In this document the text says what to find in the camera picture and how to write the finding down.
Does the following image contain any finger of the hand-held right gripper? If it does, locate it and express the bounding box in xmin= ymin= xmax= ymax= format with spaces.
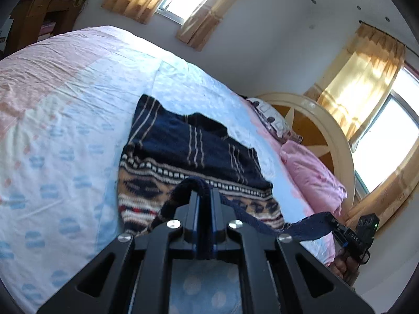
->
xmin=329 ymin=217 xmax=348 ymax=246

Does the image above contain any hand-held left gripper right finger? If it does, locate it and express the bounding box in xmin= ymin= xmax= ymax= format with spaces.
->
xmin=209 ymin=188 xmax=376 ymax=314

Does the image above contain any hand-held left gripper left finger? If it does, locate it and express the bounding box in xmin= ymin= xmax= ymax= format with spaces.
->
xmin=36 ymin=190 xmax=200 ymax=314

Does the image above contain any navy patterned knit sweater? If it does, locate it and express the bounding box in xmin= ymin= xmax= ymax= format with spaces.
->
xmin=117 ymin=94 xmax=334 ymax=260

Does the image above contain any person's right hand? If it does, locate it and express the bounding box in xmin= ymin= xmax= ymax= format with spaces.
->
xmin=330 ymin=249 xmax=361 ymax=283

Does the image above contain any yellow curtain by large window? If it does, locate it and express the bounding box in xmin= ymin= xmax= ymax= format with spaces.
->
xmin=345 ymin=157 xmax=419 ymax=237

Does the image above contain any pink pillow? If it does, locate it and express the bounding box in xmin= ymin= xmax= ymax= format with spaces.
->
xmin=280 ymin=140 xmax=348 ymax=217

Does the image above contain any large window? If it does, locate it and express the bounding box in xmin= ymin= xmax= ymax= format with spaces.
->
xmin=352 ymin=69 xmax=419 ymax=201

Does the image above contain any cream wooden headboard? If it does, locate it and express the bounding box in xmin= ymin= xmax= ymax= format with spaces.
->
xmin=255 ymin=92 xmax=357 ymax=210

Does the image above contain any patterned pillow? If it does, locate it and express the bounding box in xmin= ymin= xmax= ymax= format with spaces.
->
xmin=247 ymin=97 xmax=303 ymax=143

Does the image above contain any long yellow curtain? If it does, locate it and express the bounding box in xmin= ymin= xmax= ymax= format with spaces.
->
xmin=303 ymin=23 xmax=406 ymax=141

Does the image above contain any narrow yellow curtain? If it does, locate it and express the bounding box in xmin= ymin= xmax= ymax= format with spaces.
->
xmin=176 ymin=0 xmax=262 ymax=52

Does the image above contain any stack of books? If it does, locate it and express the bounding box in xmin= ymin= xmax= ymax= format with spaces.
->
xmin=38 ymin=21 xmax=57 ymax=40

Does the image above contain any brown wooden desk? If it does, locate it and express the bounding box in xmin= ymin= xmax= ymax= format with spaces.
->
xmin=3 ymin=0 xmax=86 ymax=57

